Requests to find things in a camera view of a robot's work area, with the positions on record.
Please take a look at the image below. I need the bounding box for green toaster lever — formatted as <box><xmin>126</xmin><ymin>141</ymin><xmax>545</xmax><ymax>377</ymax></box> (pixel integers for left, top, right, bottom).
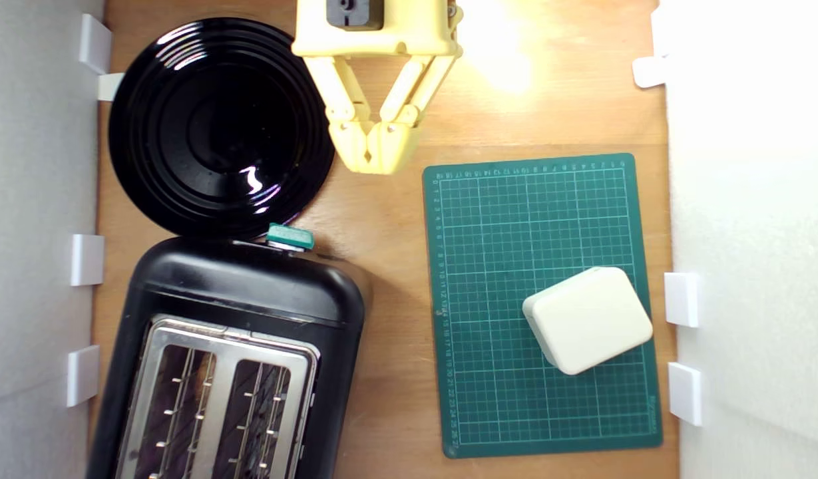
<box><xmin>265</xmin><ymin>223</ymin><xmax>315</xmax><ymax>253</ymax></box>

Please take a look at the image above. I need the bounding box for black two-slot toaster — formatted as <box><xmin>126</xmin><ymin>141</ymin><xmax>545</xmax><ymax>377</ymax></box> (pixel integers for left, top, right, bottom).
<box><xmin>86</xmin><ymin>234</ymin><xmax>368</xmax><ymax>479</ymax></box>

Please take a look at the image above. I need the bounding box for black round plate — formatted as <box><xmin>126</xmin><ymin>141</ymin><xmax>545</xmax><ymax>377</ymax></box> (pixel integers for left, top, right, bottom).
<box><xmin>108</xmin><ymin>17</ymin><xmax>339</xmax><ymax>239</ymax></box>

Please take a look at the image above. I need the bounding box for green cutting mat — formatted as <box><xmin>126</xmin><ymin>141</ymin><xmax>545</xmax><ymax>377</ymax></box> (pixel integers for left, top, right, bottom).
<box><xmin>421</xmin><ymin>152</ymin><xmax>664</xmax><ymax>460</ymax></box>

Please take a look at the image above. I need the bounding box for white rounded block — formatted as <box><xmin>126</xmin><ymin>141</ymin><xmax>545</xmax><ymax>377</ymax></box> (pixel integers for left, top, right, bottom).
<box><xmin>521</xmin><ymin>266</ymin><xmax>655</xmax><ymax>377</ymax></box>

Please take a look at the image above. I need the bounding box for white wall clip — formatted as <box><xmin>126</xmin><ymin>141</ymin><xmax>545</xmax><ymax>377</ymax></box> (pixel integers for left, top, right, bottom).
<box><xmin>668</xmin><ymin>361</ymin><xmax>704</xmax><ymax>427</ymax></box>
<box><xmin>79</xmin><ymin>13</ymin><xmax>113</xmax><ymax>75</ymax></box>
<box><xmin>70</xmin><ymin>234</ymin><xmax>106</xmax><ymax>287</ymax></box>
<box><xmin>632</xmin><ymin>55</ymin><xmax>670</xmax><ymax>90</ymax></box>
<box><xmin>663</xmin><ymin>271</ymin><xmax>703</xmax><ymax>329</ymax></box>
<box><xmin>97</xmin><ymin>72</ymin><xmax>126</xmax><ymax>102</ymax></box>
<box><xmin>65</xmin><ymin>344</ymin><xmax>102</xmax><ymax>408</ymax></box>

